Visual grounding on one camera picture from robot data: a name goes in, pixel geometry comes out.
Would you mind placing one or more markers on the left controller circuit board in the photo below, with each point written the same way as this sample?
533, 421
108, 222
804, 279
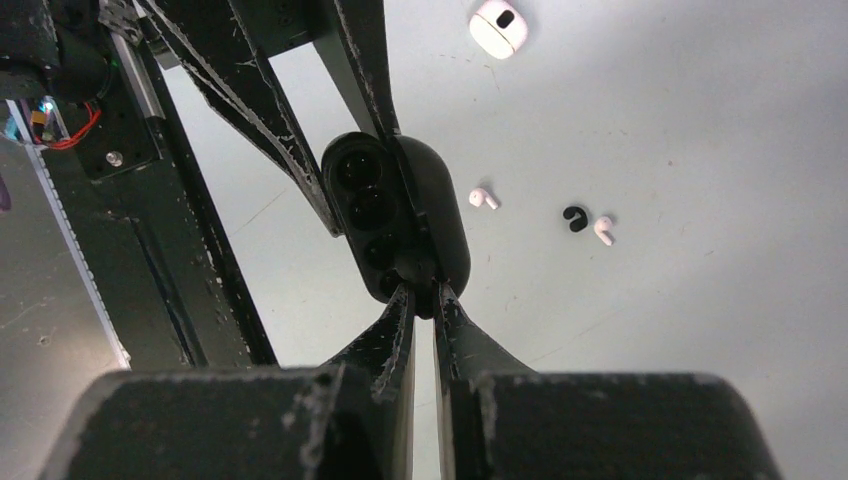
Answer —
46, 125

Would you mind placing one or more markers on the grey slotted cable duct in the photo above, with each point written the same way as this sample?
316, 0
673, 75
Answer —
17, 109

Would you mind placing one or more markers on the black earbud charging case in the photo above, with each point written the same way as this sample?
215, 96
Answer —
399, 211

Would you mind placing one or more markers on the white earbud far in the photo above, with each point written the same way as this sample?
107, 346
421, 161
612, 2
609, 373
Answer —
602, 229

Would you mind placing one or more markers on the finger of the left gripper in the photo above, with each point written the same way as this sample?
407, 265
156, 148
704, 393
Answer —
213, 43
350, 39

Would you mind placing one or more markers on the white earbud near centre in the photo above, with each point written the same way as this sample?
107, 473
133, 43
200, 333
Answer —
480, 196

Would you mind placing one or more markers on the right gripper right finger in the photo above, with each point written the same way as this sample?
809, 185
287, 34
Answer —
500, 419

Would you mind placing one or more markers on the black earbud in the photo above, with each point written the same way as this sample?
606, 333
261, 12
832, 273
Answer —
576, 218

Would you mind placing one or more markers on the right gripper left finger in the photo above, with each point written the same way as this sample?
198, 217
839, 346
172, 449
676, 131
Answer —
345, 419

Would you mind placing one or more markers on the white earbud charging case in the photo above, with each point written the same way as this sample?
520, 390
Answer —
498, 28

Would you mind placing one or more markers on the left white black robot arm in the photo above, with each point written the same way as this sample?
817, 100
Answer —
78, 50

